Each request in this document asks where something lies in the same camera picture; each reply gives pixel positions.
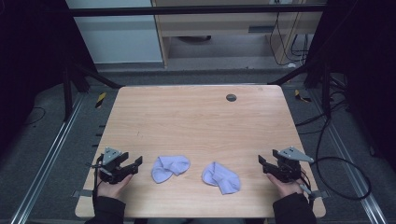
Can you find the yellow black hazard tape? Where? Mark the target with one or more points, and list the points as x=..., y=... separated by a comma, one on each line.
x=300, y=96
x=100, y=100

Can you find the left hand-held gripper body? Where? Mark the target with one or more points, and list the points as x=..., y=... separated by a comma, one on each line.
x=109, y=158

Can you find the metal floor rail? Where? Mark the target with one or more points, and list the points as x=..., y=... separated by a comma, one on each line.
x=351, y=168
x=46, y=161

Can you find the grey table edge bracket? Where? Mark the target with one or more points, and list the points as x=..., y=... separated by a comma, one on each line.
x=81, y=193
x=320, y=194

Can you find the black curtain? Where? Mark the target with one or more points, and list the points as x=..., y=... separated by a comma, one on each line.
x=364, y=71
x=34, y=62

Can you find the person's left hand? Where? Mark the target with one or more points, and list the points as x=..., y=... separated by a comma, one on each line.
x=112, y=187

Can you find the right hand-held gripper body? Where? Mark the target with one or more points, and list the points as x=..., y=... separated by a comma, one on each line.
x=289, y=161

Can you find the white cabinet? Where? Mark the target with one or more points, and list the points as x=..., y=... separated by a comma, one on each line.
x=118, y=34

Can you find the light wooden desk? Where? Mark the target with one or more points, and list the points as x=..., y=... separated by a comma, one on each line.
x=236, y=26

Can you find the person's right hand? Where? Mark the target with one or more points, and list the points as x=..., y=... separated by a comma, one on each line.
x=285, y=187

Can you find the black horizontal frame bar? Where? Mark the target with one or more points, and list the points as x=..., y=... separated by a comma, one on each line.
x=196, y=11

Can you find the light purple sock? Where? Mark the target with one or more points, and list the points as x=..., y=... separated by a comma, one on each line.
x=221, y=179
x=169, y=168

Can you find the black metal stand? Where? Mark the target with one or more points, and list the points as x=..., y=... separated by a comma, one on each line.
x=325, y=90
x=67, y=93

